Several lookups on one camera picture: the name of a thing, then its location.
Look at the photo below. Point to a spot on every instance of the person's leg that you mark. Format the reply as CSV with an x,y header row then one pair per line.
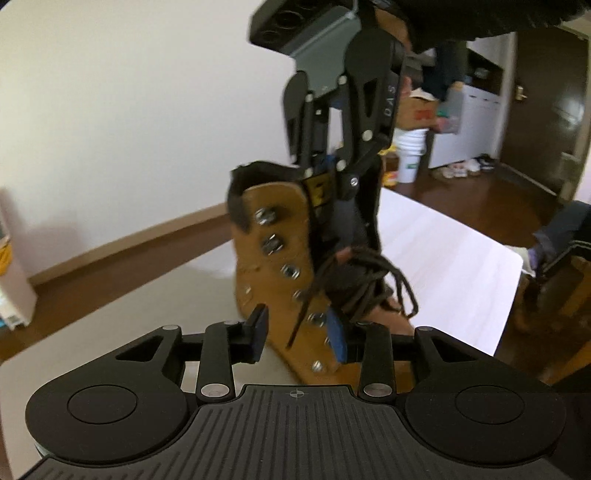
x,y
563,226

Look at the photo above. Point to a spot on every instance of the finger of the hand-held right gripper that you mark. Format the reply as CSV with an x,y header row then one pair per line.
x,y
364,129
307,134

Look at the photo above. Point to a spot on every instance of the grey cloth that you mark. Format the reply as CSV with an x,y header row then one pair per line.
x,y
457,99

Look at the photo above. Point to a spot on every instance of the person's right hand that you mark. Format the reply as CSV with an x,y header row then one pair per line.
x,y
397,27

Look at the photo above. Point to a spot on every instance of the tan leather boot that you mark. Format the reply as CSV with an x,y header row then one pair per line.
x,y
272,258

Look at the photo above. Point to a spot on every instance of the row of shoes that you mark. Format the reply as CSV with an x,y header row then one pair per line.
x,y
461,167

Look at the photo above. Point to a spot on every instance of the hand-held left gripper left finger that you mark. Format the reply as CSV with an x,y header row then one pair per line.
x,y
258,334

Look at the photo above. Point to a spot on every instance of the cardboard box with red print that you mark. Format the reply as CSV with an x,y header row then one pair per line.
x,y
418,113

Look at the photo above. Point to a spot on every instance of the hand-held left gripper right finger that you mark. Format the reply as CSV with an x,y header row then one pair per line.
x,y
336,337

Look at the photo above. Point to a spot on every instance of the plain white bucket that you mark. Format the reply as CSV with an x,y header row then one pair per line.
x,y
411,143

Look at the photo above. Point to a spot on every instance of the brown door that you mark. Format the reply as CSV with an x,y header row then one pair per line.
x,y
549,92

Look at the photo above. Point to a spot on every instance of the white low cabinet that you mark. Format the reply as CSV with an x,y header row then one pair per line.
x,y
480,124

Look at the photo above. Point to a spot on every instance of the white bucket with green label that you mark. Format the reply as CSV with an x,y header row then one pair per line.
x,y
408,168

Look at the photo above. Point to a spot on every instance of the wooden chair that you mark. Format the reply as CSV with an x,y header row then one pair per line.
x,y
558,314

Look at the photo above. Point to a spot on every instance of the colourful clothes pile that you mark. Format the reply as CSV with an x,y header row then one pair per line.
x,y
448,122

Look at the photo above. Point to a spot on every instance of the dark hanging jacket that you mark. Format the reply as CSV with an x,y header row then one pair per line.
x,y
450,64

